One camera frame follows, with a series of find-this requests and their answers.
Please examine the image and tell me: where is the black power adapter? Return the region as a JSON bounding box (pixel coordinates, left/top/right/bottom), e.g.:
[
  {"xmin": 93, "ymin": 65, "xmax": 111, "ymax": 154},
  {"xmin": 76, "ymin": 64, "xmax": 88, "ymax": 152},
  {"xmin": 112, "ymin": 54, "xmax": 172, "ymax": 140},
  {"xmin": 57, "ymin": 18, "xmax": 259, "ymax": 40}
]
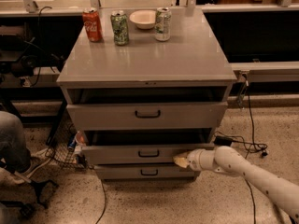
[{"xmin": 214, "ymin": 136, "xmax": 233, "ymax": 147}]

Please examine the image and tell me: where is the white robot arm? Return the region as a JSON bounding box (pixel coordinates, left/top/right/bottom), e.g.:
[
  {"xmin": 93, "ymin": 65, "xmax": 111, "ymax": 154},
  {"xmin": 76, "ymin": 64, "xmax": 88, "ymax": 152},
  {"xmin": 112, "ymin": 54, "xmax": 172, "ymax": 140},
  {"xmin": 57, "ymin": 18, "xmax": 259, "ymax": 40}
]
[{"xmin": 173, "ymin": 146, "xmax": 299, "ymax": 223}]

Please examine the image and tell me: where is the white bowl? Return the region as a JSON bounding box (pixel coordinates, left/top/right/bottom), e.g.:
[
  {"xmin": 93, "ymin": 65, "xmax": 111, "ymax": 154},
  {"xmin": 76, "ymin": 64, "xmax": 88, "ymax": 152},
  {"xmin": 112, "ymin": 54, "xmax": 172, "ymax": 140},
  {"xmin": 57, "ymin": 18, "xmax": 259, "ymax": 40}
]
[{"xmin": 129, "ymin": 10, "xmax": 156, "ymax": 30}]

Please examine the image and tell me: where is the grey top drawer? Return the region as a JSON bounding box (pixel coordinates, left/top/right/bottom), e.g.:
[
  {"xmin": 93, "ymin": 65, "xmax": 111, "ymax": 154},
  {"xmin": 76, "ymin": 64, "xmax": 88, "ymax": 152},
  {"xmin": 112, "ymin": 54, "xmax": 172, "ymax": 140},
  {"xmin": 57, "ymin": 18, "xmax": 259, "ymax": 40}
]
[{"xmin": 67, "ymin": 102, "xmax": 227, "ymax": 131}]

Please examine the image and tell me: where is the grey bottom drawer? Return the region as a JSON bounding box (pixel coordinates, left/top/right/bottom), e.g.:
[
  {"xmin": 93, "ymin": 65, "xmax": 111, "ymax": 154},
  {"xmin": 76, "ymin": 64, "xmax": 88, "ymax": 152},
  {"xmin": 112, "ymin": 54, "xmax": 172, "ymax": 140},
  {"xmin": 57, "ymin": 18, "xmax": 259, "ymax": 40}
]
[{"xmin": 94, "ymin": 163, "xmax": 200, "ymax": 180}]

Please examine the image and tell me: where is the black chair base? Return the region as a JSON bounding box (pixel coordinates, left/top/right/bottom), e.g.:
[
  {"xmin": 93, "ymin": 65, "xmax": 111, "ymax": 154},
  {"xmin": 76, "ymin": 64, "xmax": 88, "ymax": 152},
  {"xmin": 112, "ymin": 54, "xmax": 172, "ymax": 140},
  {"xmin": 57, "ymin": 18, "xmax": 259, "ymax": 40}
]
[{"xmin": 0, "ymin": 161, "xmax": 58, "ymax": 219}]

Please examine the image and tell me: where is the white green soda can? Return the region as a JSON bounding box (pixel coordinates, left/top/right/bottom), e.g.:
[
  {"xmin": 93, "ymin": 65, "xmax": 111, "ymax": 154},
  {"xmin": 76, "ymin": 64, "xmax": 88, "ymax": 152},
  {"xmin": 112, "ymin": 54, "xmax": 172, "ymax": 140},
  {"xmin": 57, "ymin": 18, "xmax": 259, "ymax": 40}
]
[{"xmin": 154, "ymin": 7, "xmax": 172, "ymax": 42}]

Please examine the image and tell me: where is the grey metal drawer cabinet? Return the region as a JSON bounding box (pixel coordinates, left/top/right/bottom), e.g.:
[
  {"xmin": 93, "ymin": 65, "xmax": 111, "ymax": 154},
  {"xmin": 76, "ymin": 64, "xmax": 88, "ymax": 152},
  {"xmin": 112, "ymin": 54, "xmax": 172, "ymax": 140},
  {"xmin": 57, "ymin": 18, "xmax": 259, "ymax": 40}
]
[{"xmin": 56, "ymin": 7, "xmax": 238, "ymax": 182}]

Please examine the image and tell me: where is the cable under cabinet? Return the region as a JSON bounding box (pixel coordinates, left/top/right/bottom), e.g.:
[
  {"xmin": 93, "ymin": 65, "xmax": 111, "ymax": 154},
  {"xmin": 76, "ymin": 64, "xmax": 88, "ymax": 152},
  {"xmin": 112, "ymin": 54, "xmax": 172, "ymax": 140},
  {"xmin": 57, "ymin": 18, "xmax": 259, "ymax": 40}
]
[{"xmin": 94, "ymin": 180, "xmax": 108, "ymax": 224}]

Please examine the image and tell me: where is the black wire basket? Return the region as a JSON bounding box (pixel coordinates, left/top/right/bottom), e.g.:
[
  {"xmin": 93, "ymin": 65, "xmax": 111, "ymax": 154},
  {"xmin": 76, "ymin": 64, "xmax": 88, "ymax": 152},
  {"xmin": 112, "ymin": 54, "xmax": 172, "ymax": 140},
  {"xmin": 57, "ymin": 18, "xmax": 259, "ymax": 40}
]
[{"xmin": 45, "ymin": 115, "xmax": 89, "ymax": 170}]

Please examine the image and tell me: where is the person leg in jeans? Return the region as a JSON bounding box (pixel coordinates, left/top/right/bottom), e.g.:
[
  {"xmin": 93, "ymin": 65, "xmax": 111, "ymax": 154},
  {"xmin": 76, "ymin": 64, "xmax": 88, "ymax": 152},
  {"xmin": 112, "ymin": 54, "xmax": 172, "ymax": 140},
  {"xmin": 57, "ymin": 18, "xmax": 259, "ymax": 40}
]
[{"xmin": 0, "ymin": 111, "xmax": 31, "ymax": 173}]

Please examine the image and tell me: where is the black floor cable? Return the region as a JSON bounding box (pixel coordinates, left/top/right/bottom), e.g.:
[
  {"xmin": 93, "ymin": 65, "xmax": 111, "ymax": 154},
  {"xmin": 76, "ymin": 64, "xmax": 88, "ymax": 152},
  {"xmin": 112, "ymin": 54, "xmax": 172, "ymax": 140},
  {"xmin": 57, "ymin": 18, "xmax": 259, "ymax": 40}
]
[{"xmin": 214, "ymin": 75, "xmax": 269, "ymax": 224}]

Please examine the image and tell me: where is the dark machine at left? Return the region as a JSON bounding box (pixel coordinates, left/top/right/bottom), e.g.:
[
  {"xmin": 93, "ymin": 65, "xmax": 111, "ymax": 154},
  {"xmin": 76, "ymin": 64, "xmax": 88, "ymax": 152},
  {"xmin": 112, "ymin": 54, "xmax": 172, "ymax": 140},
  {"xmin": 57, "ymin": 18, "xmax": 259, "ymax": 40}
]
[{"xmin": 0, "ymin": 23, "xmax": 64, "ymax": 77}]

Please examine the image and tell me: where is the grey drawer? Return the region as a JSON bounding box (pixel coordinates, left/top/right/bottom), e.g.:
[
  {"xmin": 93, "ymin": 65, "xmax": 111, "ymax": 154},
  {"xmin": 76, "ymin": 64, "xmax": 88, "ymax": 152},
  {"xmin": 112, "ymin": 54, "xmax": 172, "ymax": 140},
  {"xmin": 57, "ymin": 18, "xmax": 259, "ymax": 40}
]
[
  {"xmin": 94, "ymin": 163, "xmax": 200, "ymax": 180},
  {"xmin": 67, "ymin": 102, "xmax": 227, "ymax": 131},
  {"xmin": 82, "ymin": 130, "xmax": 213, "ymax": 165}
]

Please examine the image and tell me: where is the blue can in basket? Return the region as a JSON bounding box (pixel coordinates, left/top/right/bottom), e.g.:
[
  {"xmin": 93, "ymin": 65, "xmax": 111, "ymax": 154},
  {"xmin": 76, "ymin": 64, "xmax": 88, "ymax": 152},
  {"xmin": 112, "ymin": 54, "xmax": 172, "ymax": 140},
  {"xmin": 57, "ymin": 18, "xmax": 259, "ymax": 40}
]
[{"xmin": 67, "ymin": 135, "xmax": 77, "ymax": 152}]

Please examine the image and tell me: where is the red cola can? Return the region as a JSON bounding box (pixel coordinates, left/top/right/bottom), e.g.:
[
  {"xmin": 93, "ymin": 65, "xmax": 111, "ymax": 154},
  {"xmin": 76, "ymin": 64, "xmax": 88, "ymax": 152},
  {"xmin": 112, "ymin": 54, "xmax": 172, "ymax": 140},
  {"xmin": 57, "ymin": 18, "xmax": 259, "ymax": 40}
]
[{"xmin": 82, "ymin": 7, "xmax": 102, "ymax": 42}]

